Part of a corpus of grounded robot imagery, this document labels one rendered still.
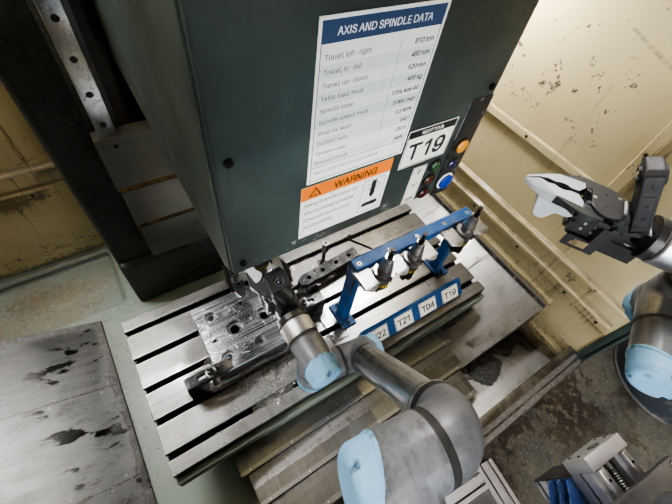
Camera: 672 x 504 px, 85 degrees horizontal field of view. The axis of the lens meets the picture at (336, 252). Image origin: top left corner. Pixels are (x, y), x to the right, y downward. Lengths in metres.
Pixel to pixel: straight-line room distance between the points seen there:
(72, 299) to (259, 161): 1.55
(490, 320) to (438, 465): 1.13
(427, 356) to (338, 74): 1.25
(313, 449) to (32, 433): 0.86
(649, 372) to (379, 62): 0.57
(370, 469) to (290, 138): 0.41
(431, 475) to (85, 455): 1.17
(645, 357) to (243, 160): 0.62
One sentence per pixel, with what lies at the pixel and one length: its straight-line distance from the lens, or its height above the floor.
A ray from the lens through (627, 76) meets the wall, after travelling 1.31.
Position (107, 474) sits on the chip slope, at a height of 0.67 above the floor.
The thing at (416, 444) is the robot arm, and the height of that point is 1.54.
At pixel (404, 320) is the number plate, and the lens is 1.31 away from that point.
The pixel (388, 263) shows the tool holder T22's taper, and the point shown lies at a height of 1.28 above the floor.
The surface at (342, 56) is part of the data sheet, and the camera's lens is 0.41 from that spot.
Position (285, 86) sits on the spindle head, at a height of 1.87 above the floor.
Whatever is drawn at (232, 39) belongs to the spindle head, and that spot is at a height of 1.92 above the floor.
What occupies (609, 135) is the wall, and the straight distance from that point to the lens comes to 1.35.
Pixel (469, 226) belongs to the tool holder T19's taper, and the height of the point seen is 1.26.
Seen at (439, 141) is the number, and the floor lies 1.72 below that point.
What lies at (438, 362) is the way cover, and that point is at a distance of 1.54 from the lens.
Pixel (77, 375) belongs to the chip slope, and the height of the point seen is 0.67.
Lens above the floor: 2.06
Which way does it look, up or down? 54 degrees down
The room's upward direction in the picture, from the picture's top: 12 degrees clockwise
